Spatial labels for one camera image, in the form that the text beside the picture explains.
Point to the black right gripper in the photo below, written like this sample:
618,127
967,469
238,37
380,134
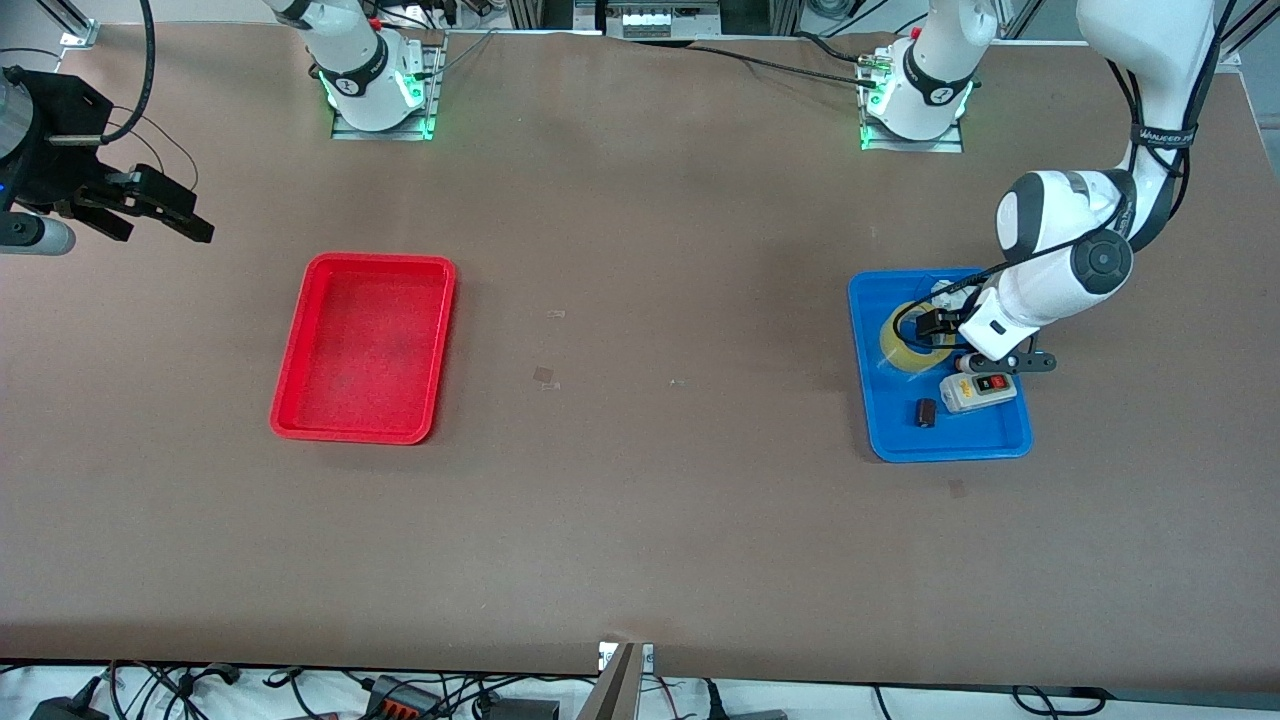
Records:
55,150

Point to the yellow clear tape roll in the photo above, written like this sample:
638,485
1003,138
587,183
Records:
898,355

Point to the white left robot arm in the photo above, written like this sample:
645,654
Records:
1060,215

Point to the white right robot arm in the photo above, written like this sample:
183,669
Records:
365,80

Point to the dark brown capacitor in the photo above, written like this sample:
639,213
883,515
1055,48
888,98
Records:
926,412

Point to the blue plastic tray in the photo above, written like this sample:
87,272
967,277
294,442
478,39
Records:
900,420

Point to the red plastic tray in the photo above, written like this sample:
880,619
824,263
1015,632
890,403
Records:
360,350

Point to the white power strip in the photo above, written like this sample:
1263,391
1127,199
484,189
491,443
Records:
655,20

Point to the black plug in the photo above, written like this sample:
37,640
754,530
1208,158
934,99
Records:
715,700

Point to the black orange power adapter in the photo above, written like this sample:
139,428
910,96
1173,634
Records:
400,698

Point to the black box under table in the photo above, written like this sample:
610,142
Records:
520,712

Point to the grey on-off switch box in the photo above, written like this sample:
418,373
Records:
975,395

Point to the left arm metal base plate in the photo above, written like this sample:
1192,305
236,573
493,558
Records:
945,146

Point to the aluminium frame profile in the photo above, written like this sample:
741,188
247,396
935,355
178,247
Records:
78,30
530,12
1228,55

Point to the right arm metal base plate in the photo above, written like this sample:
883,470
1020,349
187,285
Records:
350,134

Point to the camera mount post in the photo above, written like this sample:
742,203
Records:
615,695

